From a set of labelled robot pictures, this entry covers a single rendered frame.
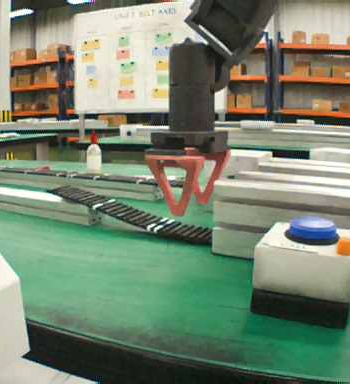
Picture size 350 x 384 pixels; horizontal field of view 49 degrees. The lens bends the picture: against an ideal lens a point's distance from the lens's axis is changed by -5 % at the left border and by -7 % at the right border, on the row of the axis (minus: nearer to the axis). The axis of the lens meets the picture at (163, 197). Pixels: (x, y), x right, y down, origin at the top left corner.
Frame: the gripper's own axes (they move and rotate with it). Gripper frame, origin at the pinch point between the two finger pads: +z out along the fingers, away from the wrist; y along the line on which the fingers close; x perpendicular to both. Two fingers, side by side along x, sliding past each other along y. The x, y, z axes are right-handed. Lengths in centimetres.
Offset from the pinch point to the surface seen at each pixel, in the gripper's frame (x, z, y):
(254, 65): 258, -150, 1031
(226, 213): -6.5, -0.4, -5.0
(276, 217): -12.1, -0.6, -5.1
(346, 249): -19.8, -1.8, -16.9
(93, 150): 44, -2, 38
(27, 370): 59, 60, 20
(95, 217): 15.1, 3.7, -0.1
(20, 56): 955, -211, 856
